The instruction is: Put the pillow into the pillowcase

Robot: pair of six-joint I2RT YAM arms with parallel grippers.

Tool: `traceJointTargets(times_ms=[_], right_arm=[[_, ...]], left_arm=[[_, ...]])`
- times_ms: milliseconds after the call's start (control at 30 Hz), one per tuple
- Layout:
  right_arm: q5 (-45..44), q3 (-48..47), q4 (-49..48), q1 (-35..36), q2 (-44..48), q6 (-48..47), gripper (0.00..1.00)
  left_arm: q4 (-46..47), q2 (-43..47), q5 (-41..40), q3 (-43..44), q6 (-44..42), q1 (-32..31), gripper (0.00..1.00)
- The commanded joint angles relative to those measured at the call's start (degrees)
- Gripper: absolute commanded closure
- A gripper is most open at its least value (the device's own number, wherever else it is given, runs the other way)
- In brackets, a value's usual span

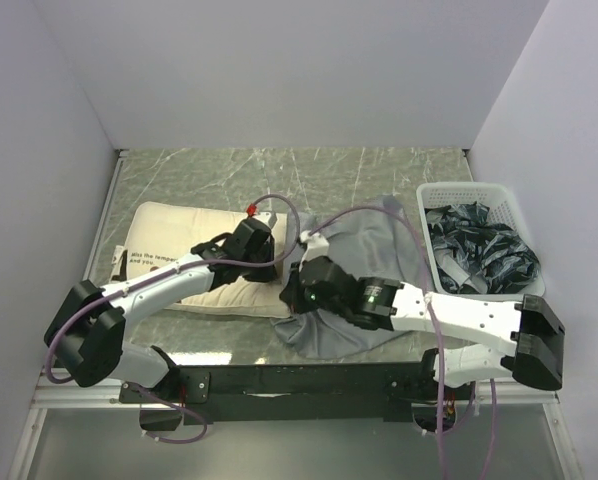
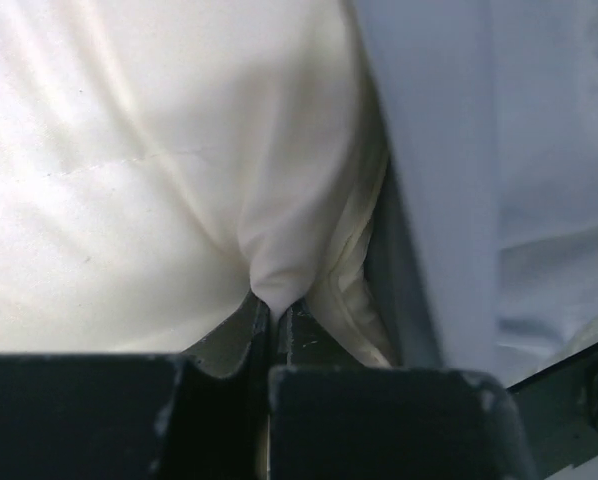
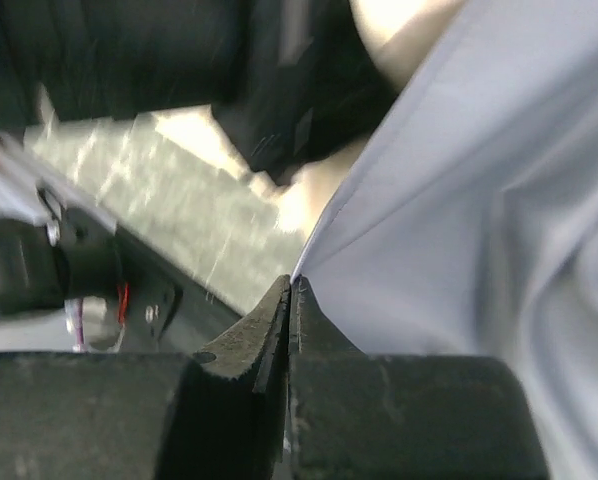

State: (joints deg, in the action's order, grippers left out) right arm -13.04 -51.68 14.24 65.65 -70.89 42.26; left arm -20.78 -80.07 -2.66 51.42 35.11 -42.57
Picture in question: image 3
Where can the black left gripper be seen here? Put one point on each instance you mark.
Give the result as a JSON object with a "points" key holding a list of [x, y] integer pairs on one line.
{"points": [[288, 82]]}

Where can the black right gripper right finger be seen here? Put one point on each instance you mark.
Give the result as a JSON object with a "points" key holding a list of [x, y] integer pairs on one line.
{"points": [[359, 416]]}

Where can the grey pillowcase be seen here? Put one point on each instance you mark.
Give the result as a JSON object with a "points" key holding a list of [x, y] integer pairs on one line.
{"points": [[469, 223]]}

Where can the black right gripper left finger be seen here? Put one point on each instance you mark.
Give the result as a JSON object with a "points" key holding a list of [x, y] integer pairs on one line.
{"points": [[215, 414]]}

